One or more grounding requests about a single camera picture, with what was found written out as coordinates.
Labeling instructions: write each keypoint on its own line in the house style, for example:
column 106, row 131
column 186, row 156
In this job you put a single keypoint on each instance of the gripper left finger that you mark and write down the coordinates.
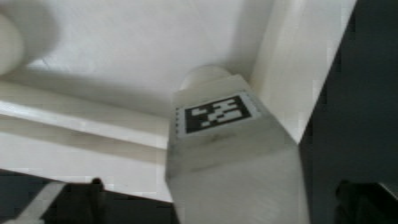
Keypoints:
column 67, row 204

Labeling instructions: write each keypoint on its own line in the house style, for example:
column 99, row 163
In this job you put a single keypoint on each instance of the white square tabletop part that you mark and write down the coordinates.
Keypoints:
column 94, row 61

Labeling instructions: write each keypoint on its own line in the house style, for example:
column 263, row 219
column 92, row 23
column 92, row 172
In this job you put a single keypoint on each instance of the white table leg with tag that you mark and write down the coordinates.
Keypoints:
column 233, row 170

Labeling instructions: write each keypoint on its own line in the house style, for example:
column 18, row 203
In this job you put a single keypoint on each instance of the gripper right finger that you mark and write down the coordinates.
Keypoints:
column 366, row 203

